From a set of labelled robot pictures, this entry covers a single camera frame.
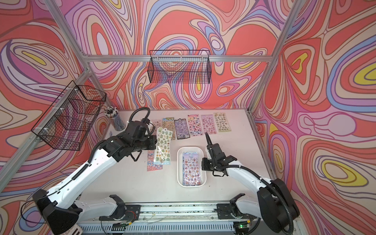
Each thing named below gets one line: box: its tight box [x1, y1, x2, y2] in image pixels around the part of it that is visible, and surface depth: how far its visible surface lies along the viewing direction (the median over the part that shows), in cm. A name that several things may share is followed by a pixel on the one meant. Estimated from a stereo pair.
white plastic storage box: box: [176, 146, 207, 188], surface depth 88 cm
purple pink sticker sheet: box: [200, 114, 217, 135], surface depth 113 cm
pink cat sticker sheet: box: [187, 114, 203, 137], surface depth 113 cm
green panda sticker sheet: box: [162, 117, 176, 141], surface depth 113 cm
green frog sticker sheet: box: [153, 126, 173, 165], surface depth 78 cm
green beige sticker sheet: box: [213, 112, 232, 133], surface depth 113 cm
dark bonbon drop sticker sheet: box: [174, 118, 191, 140], surface depth 111 cm
